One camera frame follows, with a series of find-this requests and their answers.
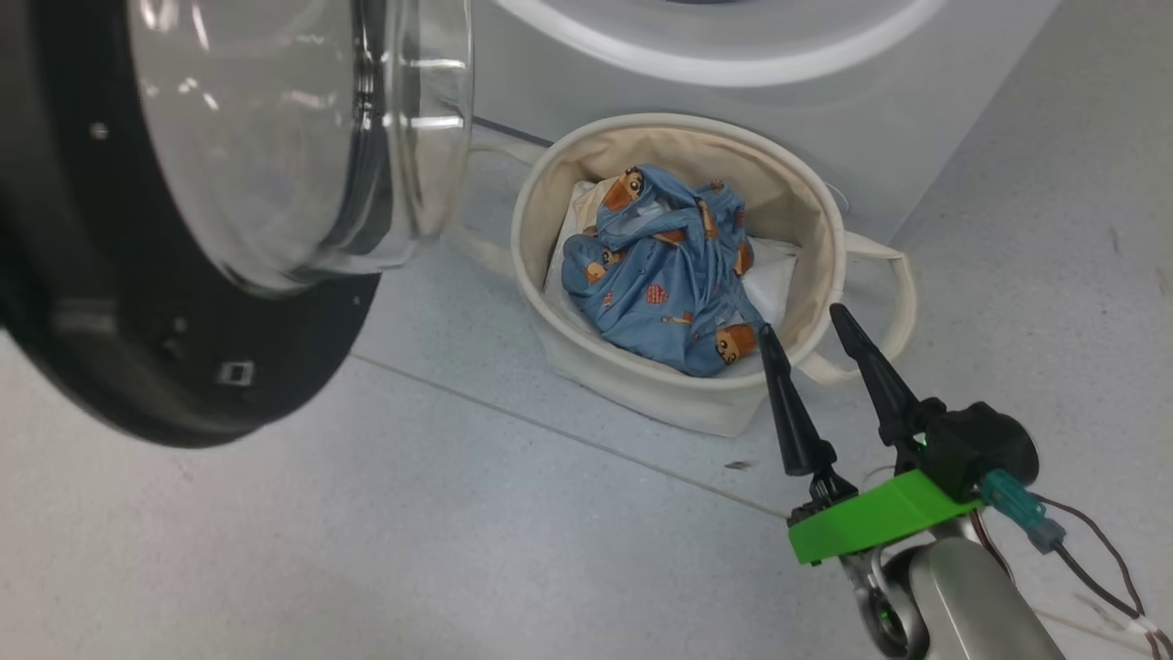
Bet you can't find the black round glass washer door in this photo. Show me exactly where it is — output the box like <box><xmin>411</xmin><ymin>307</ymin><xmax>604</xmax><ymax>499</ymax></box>
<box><xmin>0</xmin><ymin>0</ymin><xmax>476</xmax><ymax>449</ymax></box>

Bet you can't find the white front-load washing machine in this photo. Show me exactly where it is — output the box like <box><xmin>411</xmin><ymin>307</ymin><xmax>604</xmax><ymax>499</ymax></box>
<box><xmin>467</xmin><ymin>0</ymin><xmax>1064</xmax><ymax>245</ymax></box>

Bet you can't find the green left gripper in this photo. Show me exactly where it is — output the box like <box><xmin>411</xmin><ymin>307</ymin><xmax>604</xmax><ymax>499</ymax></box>
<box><xmin>758</xmin><ymin>303</ymin><xmax>987</xmax><ymax>566</ymax></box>

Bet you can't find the teal cable connector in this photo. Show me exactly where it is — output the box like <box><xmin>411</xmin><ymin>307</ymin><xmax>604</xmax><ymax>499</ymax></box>
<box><xmin>980</xmin><ymin>469</ymin><xmax>1068</xmax><ymax>555</ymax></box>

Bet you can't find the blue patterned garment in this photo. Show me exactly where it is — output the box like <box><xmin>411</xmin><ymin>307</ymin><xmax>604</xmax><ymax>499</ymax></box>
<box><xmin>561</xmin><ymin>165</ymin><xmax>766</xmax><ymax>379</ymax></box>

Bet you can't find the cream fabric laundry basket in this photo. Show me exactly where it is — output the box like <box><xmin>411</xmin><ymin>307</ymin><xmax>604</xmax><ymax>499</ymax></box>
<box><xmin>447</xmin><ymin>113</ymin><xmax>918</xmax><ymax>438</ymax></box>

